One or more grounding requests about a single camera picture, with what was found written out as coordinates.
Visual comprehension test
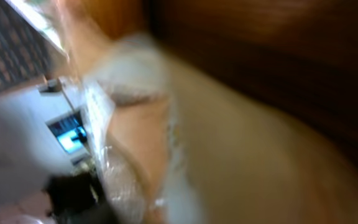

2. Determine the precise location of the beige brown snack pouch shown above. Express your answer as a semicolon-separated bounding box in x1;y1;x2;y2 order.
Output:
60;28;358;223

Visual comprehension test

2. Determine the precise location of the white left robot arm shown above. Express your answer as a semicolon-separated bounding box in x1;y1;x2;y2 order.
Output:
0;82;88;205

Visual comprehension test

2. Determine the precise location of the grey plastic mesh basket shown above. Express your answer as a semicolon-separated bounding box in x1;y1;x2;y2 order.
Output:
0;0;52;93

